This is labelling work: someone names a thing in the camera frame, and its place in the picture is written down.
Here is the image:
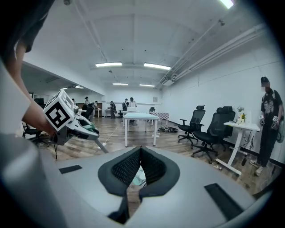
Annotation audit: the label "white standing desk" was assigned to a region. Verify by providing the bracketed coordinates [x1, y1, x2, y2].
[215, 121, 261, 176]

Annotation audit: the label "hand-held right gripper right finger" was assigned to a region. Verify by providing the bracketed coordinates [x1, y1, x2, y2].
[138, 147, 181, 201]

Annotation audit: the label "ceiling pipes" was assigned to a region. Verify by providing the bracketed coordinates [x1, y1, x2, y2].
[155, 23, 266, 88]

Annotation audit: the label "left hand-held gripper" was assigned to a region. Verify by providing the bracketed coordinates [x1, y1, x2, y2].
[42, 89, 100, 147]

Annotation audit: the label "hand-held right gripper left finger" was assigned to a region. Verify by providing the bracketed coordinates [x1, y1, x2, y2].
[98, 147, 142, 224]

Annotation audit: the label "person's left forearm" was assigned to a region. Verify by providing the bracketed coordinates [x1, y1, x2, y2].
[6, 41, 57, 137]

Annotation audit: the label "potted plant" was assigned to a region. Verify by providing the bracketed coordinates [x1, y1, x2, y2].
[236, 106, 248, 124]

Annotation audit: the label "person's black shirt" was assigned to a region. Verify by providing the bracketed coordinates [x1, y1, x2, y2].
[0, 0, 57, 65]

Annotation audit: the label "white table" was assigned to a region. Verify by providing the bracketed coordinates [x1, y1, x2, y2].
[122, 112, 161, 148]

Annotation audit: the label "table with checked cloth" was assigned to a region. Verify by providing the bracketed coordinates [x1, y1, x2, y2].
[148, 111, 170, 126]

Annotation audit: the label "black office chair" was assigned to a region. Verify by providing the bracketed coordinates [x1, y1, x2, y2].
[178, 105, 206, 143]
[222, 106, 236, 152]
[191, 106, 230, 165]

